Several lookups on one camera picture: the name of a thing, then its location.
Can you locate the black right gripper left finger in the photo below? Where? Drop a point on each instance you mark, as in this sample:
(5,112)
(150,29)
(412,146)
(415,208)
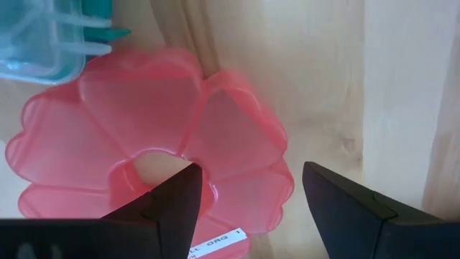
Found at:
(108,237)

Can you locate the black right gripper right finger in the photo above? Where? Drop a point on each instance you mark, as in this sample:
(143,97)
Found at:
(377,234)

